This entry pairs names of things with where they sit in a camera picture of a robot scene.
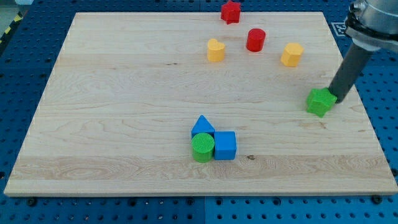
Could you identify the green star block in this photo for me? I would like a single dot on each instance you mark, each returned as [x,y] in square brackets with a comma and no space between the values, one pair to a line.
[320,101]

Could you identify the blue triangle block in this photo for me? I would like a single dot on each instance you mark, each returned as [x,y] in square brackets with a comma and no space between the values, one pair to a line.
[202,125]

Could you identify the light wooden board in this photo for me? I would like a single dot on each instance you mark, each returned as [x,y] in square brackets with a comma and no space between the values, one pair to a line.
[116,115]

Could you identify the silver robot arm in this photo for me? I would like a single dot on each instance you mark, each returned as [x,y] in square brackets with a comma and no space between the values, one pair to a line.
[373,23]

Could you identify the fiducial marker tag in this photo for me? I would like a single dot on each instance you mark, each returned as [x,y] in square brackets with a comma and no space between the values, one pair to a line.
[338,28]

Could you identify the red cylinder block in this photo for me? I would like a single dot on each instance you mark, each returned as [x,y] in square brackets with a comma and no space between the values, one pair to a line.
[255,40]

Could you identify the blue cube block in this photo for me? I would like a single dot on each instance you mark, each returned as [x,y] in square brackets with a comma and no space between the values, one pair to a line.
[225,145]

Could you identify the yellow hexagon block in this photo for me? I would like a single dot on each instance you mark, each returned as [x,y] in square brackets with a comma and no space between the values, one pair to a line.
[292,54]

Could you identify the red star block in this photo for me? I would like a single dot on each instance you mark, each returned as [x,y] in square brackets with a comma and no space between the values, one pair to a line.
[230,12]

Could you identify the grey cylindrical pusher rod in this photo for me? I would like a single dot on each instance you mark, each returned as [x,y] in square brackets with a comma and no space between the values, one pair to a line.
[351,67]

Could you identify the green cylinder block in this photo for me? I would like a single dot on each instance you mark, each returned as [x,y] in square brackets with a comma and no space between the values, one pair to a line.
[203,146]

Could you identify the yellow heart block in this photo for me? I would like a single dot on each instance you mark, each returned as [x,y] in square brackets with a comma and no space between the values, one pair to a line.
[215,50]

